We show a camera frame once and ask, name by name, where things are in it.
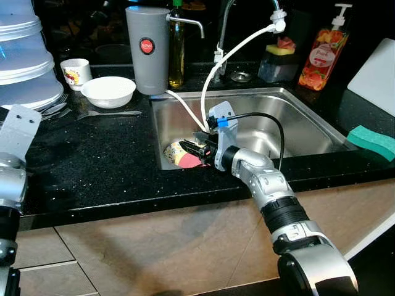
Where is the pink yellow patterned cup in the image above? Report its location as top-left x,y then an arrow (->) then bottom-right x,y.
163,140 -> 206,169

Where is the chrome kitchen faucet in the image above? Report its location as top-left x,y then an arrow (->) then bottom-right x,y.
213,0 -> 288,82

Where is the round chrome sink hole cap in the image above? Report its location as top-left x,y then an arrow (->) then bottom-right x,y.
231,71 -> 252,83

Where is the oil bottle with green cap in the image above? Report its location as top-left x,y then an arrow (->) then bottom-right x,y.
168,0 -> 186,89

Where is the steel fork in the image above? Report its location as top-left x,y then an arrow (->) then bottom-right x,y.
77,109 -> 143,120
37,92 -> 70,113

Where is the stainless steel sink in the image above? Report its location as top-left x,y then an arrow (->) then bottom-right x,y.
151,86 -> 360,171

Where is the grey cylindrical water dispenser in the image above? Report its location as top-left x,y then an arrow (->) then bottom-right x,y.
125,6 -> 205,96

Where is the white bowl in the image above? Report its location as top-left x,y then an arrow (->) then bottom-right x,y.
80,76 -> 137,110

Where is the dark sponge holder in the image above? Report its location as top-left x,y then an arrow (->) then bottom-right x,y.
257,52 -> 301,84

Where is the yellow sponge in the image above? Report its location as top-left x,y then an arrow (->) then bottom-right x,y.
265,44 -> 296,57

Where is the red scouring pad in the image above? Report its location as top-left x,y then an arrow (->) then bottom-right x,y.
277,36 -> 297,51

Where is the white printed mug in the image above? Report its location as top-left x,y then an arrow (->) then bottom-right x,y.
60,58 -> 93,92

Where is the orange dish soap pump bottle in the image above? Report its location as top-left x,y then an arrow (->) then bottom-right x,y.
298,3 -> 353,92

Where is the green sponge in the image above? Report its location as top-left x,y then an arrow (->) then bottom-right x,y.
346,125 -> 395,163

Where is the white cutting board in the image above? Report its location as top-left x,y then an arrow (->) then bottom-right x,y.
346,38 -> 395,118

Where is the white stacked plastic container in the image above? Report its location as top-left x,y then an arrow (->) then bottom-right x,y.
0,0 -> 65,111

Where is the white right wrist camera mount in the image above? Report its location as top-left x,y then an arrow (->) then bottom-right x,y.
207,101 -> 239,171

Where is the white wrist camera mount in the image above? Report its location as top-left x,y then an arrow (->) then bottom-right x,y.
207,101 -> 239,171
0,104 -> 43,162

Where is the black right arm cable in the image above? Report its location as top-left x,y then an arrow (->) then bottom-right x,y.
227,112 -> 286,171

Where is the white faucet hose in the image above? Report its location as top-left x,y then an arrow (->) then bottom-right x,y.
165,17 -> 287,134

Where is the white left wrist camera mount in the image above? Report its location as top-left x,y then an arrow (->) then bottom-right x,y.
0,104 -> 43,162

